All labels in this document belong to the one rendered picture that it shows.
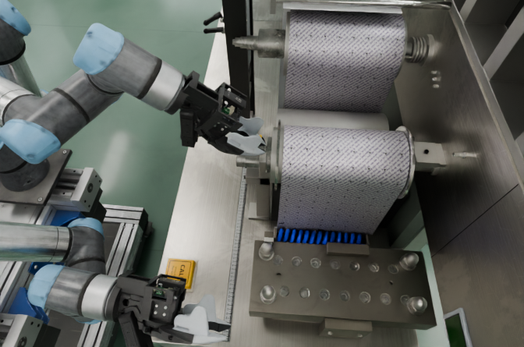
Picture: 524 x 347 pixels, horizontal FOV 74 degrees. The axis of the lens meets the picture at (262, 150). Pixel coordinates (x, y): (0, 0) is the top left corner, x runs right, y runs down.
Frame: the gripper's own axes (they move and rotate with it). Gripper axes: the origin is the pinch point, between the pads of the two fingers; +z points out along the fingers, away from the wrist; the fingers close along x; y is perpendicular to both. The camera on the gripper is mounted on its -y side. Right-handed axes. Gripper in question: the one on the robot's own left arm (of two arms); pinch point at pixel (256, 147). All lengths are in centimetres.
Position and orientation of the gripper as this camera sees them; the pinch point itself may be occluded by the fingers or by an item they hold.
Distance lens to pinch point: 70.6
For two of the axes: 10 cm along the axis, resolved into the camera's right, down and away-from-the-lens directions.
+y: 6.4, -4.1, -6.5
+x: 0.7, -8.1, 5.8
